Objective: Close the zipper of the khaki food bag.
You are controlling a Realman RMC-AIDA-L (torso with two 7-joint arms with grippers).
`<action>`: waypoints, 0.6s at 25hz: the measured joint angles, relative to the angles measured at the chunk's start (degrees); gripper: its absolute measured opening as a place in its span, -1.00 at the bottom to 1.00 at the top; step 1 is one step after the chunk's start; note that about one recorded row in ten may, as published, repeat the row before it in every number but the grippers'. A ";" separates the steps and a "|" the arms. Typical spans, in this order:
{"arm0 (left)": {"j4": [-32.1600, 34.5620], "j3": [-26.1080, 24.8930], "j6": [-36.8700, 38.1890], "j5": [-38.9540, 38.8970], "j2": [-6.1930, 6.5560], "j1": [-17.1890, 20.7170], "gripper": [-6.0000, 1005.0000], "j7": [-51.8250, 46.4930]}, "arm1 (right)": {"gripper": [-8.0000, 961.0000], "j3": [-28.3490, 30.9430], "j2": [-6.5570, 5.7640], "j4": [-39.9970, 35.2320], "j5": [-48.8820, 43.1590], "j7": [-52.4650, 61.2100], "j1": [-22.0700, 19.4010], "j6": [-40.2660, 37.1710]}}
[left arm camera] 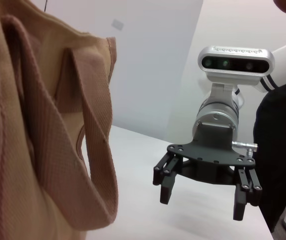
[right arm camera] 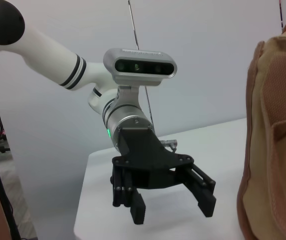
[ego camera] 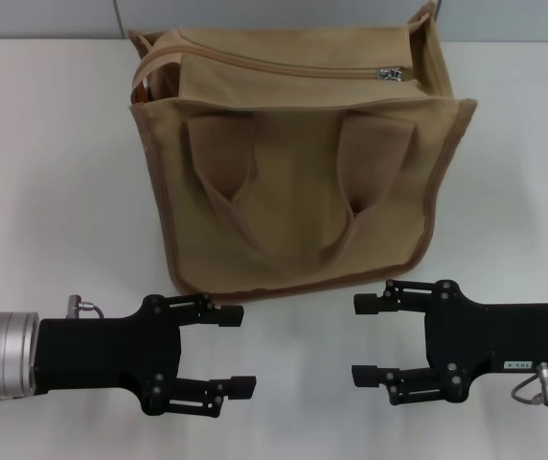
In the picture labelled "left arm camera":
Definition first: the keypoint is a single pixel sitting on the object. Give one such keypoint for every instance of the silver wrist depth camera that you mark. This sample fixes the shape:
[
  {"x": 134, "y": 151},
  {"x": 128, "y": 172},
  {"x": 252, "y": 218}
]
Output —
[{"x": 233, "y": 63}]

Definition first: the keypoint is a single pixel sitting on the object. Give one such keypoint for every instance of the khaki canvas food bag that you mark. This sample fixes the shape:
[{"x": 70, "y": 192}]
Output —
[{"x": 20, "y": 125}]

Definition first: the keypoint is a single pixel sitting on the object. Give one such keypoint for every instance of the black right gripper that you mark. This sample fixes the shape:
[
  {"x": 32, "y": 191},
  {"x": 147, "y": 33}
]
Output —
[{"x": 213, "y": 155}]

